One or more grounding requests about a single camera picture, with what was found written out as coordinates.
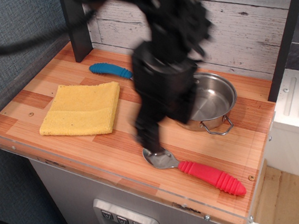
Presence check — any yellow folded cloth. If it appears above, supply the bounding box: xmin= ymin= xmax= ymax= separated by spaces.
xmin=40 ymin=82 xmax=120 ymax=136

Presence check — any dark grey post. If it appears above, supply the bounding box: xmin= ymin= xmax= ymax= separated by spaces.
xmin=268 ymin=0 xmax=299 ymax=103
xmin=60 ymin=0 xmax=93 ymax=63

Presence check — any white toy sink unit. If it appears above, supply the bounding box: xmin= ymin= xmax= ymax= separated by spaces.
xmin=246 ymin=9 xmax=299 ymax=189

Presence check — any red handled metal spoon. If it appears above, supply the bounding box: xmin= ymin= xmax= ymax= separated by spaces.
xmin=142 ymin=149 xmax=247 ymax=196

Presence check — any dark grey left post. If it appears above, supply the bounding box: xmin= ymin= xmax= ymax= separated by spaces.
xmin=60 ymin=0 xmax=93 ymax=63

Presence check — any dark grey right post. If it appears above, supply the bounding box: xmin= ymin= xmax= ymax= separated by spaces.
xmin=268 ymin=0 xmax=299 ymax=103

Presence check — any grey toy fridge cabinet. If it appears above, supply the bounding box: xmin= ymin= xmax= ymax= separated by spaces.
xmin=31 ymin=160 xmax=217 ymax=224

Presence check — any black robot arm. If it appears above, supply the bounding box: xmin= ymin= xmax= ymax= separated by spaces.
xmin=74 ymin=0 xmax=211 ymax=153

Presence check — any blue handled metal fork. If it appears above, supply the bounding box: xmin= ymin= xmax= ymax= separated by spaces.
xmin=89 ymin=63 xmax=133 ymax=80

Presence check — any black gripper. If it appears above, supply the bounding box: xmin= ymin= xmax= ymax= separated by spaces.
xmin=126 ymin=37 xmax=207 ymax=156

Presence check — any stainless steel pot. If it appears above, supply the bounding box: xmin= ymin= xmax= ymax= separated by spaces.
xmin=178 ymin=72 xmax=237 ymax=136

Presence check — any clear acrylic edge guard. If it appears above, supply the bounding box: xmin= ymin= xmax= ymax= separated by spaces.
xmin=0 ymin=123 xmax=252 ymax=224

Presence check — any black braided cable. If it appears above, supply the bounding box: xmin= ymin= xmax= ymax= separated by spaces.
xmin=0 ymin=0 xmax=101 ymax=55

